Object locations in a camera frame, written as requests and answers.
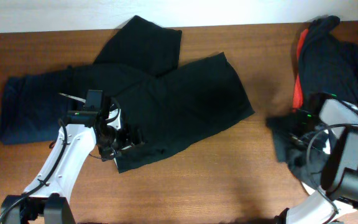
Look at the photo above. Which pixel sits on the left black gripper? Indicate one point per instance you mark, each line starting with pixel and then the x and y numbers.
pixel 127 140

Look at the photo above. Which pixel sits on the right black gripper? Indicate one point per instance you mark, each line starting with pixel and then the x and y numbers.
pixel 292 134

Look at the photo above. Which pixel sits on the black shorts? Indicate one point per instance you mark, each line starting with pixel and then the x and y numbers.
pixel 174 106

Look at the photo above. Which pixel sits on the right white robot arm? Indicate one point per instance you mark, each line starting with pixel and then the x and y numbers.
pixel 338 191

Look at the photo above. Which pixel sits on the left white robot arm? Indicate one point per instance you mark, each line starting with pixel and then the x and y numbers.
pixel 48 195

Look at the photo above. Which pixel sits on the dark navy clothes pile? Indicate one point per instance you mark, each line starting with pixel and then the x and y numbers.
pixel 328 65

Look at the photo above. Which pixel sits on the dark grey garment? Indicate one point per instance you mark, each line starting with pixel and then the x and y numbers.
pixel 305 169

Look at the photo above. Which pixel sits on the red garment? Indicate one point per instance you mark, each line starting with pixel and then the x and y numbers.
pixel 297 92

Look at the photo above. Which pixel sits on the white patterned garment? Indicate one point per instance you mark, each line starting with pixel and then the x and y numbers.
pixel 309 190

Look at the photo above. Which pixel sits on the folded navy blue garment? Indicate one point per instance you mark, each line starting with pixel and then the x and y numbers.
pixel 31 106

